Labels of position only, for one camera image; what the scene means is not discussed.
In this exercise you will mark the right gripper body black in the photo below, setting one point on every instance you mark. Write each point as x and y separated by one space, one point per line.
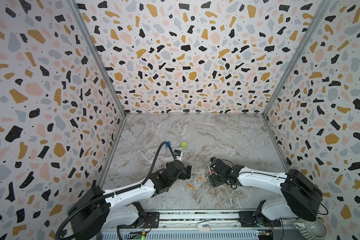
214 173

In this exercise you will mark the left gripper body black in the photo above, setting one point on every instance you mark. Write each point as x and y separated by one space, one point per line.
182 175

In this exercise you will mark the white red remote control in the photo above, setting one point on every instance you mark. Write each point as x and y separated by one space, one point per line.
211 171

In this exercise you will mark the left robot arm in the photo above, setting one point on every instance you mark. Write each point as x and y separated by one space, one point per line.
99 208

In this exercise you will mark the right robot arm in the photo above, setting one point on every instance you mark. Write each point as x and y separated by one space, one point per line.
299 197

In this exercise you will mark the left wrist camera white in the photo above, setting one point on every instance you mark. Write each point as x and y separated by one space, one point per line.
178 154

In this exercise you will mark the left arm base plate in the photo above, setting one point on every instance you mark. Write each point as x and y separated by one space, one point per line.
148 220

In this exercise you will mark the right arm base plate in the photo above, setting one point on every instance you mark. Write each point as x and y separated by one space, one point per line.
249 219

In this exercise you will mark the aluminium mounting rail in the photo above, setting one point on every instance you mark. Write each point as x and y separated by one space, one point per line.
202 225

